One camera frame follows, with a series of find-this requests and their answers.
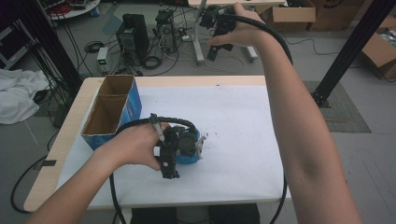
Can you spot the person's left hand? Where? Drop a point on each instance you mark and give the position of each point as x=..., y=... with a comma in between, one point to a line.
x=134, y=146

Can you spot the black computer tower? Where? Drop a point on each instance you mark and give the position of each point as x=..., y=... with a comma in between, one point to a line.
x=135, y=34

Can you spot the white power supply unit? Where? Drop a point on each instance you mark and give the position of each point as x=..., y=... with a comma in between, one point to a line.
x=102, y=59

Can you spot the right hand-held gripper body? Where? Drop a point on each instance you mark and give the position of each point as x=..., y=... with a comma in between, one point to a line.
x=222, y=26

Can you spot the black tape strip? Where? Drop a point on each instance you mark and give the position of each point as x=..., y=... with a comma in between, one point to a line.
x=47, y=162

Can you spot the open frame computer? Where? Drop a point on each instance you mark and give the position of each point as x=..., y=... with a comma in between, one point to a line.
x=166, y=29

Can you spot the cardboard box with blue sides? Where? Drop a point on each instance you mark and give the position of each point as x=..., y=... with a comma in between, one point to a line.
x=107, y=109

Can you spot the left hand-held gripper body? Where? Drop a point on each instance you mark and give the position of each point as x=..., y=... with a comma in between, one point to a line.
x=174, y=146

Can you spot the white paper sheet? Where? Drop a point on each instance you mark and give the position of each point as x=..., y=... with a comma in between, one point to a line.
x=236, y=149

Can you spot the grey floor mat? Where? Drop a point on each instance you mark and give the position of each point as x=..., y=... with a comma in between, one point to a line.
x=345, y=115

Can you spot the cardboard box with packets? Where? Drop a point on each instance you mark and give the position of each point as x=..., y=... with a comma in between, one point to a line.
x=381, y=53

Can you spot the black metal stand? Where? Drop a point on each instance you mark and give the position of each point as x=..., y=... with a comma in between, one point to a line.
x=49, y=46

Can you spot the white cloth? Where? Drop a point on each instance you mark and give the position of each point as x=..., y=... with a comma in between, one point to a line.
x=18, y=93

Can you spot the open brown cardboard box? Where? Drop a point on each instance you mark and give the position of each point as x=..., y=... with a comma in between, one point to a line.
x=292, y=14

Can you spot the blue round container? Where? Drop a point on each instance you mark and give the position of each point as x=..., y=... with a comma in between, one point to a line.
x=187, y=160

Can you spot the round white table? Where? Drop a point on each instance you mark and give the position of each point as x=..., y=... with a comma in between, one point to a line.
x=77, y=11

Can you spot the closed brown cardboard box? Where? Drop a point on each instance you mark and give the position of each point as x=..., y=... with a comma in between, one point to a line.
x=336, y=15

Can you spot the black metal strut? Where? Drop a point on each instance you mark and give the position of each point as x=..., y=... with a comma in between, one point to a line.
x=348, y=49

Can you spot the white table leg frame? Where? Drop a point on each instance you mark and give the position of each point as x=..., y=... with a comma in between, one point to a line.
x=198, y=46

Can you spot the person's right hand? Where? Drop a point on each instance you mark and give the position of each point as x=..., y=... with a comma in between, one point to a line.
x=246, y=31

